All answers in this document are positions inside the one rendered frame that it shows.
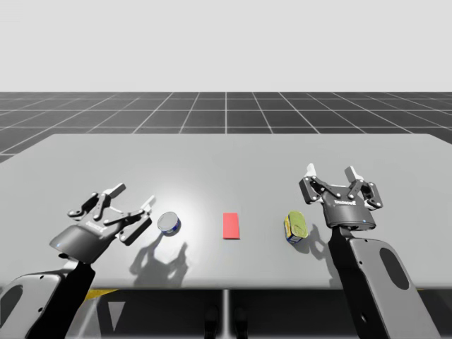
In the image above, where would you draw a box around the blue flat can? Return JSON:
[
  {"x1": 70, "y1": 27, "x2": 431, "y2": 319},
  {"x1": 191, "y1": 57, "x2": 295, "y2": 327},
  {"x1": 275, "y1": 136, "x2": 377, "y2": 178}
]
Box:
[{"x1": 157, "y1": 211, "x2": 182, "y2": 237}]

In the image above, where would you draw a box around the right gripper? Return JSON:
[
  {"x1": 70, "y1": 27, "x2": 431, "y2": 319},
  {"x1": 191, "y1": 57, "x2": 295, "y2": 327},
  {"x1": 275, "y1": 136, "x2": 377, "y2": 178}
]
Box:
[{"x1": 299, "y1": 162, "x2": 383, "y2": 232}]

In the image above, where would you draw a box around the green and blue rectangular can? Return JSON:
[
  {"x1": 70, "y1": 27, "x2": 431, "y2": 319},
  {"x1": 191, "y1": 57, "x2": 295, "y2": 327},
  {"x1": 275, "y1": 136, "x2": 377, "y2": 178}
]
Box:
[{"x1": 284, "y1": 210, "x2": 309, "y2": 244}]

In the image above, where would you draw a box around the pink pad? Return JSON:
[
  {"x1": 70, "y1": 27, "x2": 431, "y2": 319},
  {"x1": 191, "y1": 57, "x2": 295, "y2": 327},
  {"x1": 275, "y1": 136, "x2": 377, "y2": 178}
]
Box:
[{"x1": 222, "y1": 212, "x2": 241, "y2": 241}]

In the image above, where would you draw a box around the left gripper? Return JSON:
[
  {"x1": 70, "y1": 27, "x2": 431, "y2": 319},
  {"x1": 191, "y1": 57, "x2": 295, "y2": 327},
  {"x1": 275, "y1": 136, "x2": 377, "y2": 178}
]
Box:
[{"x1": 49, "y1": 182, "x2": 157, "y2": 264}]

